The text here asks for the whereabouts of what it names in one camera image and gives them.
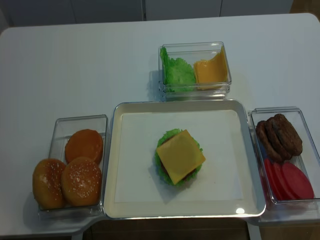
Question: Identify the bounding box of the sesame bun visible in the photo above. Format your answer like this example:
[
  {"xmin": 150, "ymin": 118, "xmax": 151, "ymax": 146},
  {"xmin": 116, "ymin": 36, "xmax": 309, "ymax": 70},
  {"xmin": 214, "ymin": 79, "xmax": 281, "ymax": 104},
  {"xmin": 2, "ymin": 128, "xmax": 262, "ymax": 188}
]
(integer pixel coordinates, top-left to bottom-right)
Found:
[
  {"xmin": 32, "ymin": 158, "xmax": 66, "ymax": 210},
  {"xmin": 60, "ymin": 157, "xmax": 102, "ymax": 207}
]

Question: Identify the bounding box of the green lettuce on burger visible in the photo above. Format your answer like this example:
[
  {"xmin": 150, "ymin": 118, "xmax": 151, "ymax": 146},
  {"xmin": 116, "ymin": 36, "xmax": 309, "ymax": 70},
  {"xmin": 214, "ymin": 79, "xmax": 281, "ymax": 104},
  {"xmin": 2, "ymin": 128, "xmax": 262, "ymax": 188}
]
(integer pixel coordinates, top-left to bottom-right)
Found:
[{"xmin": 154, "ymin": 128, "xmax": 202, "ymax": 187}]

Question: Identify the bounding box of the yellow cheese slice on burger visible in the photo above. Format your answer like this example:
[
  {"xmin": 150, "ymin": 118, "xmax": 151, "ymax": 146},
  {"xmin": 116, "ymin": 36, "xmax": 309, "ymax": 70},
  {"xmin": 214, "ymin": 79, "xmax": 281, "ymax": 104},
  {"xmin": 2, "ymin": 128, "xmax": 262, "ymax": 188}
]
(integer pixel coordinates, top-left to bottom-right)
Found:
[{"xmin": 155, "ymin": 129, "xmax": 206, "ymax": 185}]

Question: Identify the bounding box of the green lettuce in container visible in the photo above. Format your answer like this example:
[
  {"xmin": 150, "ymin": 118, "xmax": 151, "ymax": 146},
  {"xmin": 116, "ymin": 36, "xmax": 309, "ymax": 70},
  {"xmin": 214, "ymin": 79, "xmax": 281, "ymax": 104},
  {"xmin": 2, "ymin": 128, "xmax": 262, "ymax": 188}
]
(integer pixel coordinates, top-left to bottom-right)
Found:
[{"xmin": 159, "ymin": 47, "xmax": 196, "ymax": 93}]

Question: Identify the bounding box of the clear lettuce cheese container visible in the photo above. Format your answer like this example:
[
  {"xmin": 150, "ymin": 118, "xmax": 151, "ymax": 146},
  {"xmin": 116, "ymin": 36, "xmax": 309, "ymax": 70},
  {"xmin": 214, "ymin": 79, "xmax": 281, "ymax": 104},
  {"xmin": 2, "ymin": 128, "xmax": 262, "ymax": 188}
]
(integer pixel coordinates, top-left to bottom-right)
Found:
[{"xmin": 158, "ymin": 41, "xmax": 232, "ymax": 101}]

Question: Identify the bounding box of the yellow cheese slices stack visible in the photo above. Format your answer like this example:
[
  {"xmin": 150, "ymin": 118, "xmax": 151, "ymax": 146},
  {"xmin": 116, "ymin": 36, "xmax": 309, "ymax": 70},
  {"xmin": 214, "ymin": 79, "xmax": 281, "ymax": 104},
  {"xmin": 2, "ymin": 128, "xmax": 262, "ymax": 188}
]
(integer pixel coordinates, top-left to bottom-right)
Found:
[{"xmin": 193, "ymin": 47, "xmax": 228, "ymax": 90}]

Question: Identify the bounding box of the plain bun bottom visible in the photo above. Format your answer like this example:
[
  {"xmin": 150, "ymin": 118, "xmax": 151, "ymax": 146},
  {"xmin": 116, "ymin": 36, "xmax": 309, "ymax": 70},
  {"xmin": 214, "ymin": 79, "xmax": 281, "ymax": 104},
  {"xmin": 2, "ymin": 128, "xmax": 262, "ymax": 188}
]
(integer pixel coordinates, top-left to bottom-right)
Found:
[{"xmin": 65, "ymin": 129, "xmax": 104, "ymax": 165}]

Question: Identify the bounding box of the clear bun container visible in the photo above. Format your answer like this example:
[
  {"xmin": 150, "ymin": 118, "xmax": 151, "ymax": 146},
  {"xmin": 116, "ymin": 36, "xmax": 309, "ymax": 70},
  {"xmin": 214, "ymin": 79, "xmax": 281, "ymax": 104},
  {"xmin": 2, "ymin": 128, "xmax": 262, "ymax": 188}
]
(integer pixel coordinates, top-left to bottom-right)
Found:
[{"xmin": 38, "ymin": 114, "xmax": 110, "ymax": 221}]

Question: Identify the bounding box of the brown patty back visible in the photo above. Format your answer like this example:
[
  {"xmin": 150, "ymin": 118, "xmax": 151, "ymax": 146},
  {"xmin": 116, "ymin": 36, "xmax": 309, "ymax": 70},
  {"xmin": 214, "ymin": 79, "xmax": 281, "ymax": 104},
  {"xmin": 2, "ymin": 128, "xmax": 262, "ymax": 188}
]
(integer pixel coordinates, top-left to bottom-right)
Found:
[{"xmin": 255, "ymin": 120, "xmax": 292, "ymax": 163}]

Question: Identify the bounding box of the red tomato slice back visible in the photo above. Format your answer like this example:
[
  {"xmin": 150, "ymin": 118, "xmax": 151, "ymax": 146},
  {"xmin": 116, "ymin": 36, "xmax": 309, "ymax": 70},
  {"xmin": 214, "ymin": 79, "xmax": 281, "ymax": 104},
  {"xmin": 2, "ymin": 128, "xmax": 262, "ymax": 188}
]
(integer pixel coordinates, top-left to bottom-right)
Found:
[{"xmin": 263, "ymin": 158, "xmax": 284, "ymax": 201}]

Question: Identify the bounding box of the red tomato slice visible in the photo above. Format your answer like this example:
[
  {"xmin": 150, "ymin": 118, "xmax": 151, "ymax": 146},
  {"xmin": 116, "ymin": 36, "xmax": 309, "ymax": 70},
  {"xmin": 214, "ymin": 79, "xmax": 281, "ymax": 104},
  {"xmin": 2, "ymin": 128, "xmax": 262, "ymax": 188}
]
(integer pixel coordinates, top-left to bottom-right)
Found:
[
  {"xmin": 263, "ymin": 158, "xmax": 284, "ymax": 201},
  {"xmin": 272, "ymin": 162, "xmax": 295, "ymax": 200},
  {"xmin": 281, "ymin": 162, "xmax": 315, "ymax": 200}
]

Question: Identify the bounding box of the white metal tray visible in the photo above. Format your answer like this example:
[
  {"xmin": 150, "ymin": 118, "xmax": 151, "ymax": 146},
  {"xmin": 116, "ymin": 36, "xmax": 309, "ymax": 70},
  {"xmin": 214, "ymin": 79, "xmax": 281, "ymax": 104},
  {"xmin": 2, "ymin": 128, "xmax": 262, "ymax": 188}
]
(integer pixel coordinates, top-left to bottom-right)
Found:
[{"xmin": 103, "ymin": 99, "xmax": 266, "ymax": 219}]

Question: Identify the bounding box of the brown patty front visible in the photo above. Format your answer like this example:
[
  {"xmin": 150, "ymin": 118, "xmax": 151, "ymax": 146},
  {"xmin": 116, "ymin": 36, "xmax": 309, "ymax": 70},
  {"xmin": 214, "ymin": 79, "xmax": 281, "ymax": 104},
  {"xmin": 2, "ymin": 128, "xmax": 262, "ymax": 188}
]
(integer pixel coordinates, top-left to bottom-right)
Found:
[{"xmin": 265, "ymin": 113, "xmax": 303, "ymax": 160}]

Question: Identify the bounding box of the clear patty tomato container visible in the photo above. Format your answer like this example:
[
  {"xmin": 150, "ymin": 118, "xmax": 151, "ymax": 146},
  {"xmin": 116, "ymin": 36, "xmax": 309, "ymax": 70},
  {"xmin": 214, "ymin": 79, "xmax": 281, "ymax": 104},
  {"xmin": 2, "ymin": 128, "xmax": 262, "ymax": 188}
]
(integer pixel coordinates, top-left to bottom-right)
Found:
[{"xmin": 248, "ymin": 107, "xmax": 320, "ymax": 224}]

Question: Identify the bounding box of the red tomato slice middle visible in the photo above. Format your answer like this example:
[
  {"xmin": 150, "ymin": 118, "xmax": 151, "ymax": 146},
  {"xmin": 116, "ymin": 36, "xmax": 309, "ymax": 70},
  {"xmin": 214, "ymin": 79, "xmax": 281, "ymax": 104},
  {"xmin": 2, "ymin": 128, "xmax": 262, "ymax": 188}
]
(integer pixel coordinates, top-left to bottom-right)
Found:
[{"xmin": 272, "ymin": 162, "xmax": 295, "ymax": 200}]

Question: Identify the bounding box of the red tomato slice front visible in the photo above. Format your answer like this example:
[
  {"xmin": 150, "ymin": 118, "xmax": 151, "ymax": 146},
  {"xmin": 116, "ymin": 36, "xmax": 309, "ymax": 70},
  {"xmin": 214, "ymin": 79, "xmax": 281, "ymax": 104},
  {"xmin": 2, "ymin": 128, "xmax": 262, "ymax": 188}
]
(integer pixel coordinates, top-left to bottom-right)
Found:
[{"xmin": 281, "ymin": 162, "xmax": 315, "ymax": 200}]

